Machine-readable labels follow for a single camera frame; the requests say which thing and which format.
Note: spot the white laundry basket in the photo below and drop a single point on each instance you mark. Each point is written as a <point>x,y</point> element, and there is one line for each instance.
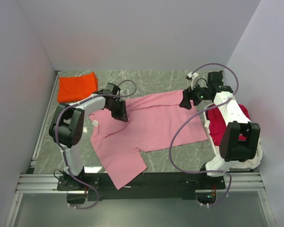
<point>206,127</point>

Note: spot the aluminium frame rails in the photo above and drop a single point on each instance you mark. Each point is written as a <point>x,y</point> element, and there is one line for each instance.
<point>30,182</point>

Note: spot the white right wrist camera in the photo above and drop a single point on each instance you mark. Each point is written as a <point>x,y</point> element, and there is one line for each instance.
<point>193,78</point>

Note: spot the pink t-shirt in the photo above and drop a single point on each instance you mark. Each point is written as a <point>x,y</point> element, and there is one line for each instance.
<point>153,121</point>

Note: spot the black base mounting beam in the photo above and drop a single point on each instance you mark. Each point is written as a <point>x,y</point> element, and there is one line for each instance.
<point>154,185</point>

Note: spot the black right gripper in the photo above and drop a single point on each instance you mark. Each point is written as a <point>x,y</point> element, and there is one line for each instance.
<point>190,95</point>

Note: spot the white t-shirt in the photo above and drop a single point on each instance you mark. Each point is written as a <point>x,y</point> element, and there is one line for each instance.
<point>251,163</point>

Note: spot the crimson red t-shirt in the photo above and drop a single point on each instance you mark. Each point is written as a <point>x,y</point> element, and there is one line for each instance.
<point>217,125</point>

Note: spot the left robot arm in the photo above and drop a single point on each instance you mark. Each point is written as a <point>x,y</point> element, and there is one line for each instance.
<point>66,128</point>

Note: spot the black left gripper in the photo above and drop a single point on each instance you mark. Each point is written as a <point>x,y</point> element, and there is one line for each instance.
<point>117,107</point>

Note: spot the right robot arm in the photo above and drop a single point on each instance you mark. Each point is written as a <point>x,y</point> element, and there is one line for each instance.
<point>234,137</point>

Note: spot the folded orange t-shirt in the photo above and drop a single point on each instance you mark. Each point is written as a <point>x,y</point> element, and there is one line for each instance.
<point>73,89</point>

